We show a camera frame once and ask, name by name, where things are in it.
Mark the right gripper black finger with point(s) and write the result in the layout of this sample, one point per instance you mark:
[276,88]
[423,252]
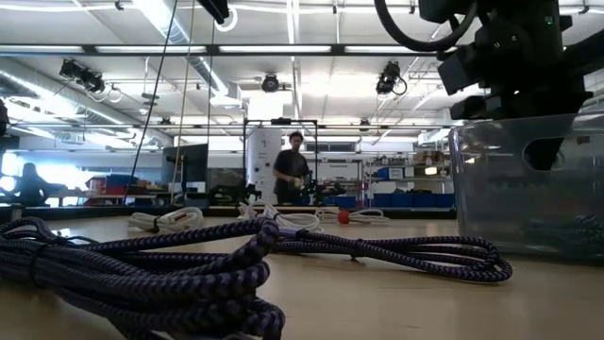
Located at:
[481,107]
[552,104]

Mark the transparent grey plastic bin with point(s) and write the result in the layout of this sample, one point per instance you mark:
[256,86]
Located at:
[495,198]

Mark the metal storage shelf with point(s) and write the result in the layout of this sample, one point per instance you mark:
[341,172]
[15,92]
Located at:
[401,179]

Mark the blue storage bin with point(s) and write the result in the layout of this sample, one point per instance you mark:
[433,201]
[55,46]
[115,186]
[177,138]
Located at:
[424,200]
[403,200]
[382,200]
[347,202]

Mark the person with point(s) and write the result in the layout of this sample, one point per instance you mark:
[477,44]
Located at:
[290,175]
[33,189]

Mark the white cylindrical tank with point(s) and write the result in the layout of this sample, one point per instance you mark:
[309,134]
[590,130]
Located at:
[262,160]

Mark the black overhead crossbar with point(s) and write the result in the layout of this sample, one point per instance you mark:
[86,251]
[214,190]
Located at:
[212,49]

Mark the black monitor on stand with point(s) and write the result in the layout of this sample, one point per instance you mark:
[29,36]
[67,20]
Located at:
[189,163]

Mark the blue storage box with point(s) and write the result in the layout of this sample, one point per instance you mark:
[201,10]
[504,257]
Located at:
[122,180]

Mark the red storage box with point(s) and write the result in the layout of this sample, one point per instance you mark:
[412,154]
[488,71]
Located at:
[113,190]

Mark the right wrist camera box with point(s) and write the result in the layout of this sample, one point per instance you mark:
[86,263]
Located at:
[458,71]

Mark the black overhead camera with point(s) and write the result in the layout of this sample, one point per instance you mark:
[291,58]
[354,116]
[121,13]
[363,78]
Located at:
[270,83]
[89,81]
[389,78]

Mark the black camera on frame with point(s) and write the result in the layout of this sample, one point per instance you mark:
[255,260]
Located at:
[281,121]

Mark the silver ventilation duct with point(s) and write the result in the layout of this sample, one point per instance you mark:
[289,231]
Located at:
[179,35]

